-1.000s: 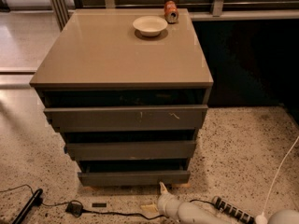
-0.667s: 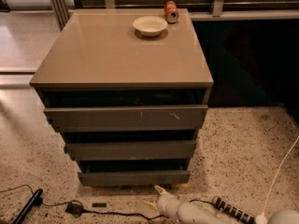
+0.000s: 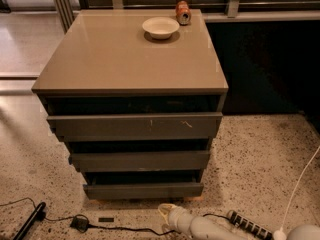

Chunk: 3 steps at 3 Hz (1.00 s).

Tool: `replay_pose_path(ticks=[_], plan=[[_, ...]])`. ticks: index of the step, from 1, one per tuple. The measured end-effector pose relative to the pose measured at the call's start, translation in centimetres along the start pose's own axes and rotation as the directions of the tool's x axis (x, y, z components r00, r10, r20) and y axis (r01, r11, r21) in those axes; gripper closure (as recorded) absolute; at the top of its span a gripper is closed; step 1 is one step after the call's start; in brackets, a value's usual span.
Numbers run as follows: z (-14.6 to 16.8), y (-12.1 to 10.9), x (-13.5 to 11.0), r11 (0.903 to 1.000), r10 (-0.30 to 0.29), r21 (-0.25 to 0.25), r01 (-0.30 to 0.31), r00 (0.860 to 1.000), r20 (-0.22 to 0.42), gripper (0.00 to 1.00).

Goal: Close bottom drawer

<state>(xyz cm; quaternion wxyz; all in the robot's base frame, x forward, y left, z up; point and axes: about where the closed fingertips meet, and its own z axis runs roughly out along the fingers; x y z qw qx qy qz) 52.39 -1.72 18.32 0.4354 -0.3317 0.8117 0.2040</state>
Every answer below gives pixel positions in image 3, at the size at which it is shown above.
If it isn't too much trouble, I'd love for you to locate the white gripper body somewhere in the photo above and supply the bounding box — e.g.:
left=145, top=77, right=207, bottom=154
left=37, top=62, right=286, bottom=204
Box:
left=168, top=206, right=194, bottom=231

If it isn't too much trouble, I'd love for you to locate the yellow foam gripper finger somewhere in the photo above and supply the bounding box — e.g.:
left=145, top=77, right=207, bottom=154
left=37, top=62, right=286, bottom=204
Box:
left=158, top=203, right=176, bottom=219

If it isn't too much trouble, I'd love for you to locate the grey bottom drawer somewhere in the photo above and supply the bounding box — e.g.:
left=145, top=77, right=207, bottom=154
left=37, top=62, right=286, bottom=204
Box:
left=83, top=170, right=203, bottom=200

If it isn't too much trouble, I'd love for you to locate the grey drawer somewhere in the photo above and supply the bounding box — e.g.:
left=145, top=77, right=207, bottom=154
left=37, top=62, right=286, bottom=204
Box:
left=69, top=151, right=210, bottom=172
left=47, top=112, right=222, bottom=142
left=83, top=170, right=203, bottom=200

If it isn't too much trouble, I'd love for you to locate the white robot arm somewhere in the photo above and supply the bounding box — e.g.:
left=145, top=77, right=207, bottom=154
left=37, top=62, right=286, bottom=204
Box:
left=158, top=203, right=320, bottom=240

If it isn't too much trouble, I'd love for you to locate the grey middle drawer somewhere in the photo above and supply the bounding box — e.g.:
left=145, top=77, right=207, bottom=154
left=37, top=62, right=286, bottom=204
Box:
left=69, top=151, right=210, bottom=172

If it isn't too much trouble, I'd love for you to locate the grey top drawer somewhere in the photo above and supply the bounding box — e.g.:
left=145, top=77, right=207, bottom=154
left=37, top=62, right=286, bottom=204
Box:
left=47, top=112, right=222, bottom=142

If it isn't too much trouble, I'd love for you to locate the black power strip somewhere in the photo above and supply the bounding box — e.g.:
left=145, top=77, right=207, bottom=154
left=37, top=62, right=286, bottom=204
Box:
left=227, top=210, right=273, bottom=240

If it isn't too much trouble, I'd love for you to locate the black power adapter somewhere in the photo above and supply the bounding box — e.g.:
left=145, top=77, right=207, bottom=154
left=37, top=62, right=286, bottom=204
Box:
left=70, top=216, right=89, bottom=233

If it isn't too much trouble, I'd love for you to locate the black stand foot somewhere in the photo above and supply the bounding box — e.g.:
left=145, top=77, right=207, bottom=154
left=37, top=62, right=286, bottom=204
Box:
left=13, top=202, right=46, bottom=240

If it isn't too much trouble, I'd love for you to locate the white bowl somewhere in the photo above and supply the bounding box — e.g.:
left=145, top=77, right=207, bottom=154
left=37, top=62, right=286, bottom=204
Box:
left=142, top=17, right=179, bottom=40

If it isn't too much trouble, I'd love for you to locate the orange soda can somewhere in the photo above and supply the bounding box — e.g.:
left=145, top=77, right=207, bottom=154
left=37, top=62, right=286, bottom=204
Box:
left=176, top=1, right=191, bottom=25

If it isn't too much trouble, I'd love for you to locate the white cable with plug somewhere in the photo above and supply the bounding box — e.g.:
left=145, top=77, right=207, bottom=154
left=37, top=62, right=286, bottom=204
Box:
left=272, top=145, right=320, bottom=240

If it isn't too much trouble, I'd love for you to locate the black thin cable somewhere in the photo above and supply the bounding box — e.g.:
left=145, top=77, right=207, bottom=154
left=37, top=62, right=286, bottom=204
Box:
left=0, top=197, right=231, bottom=237

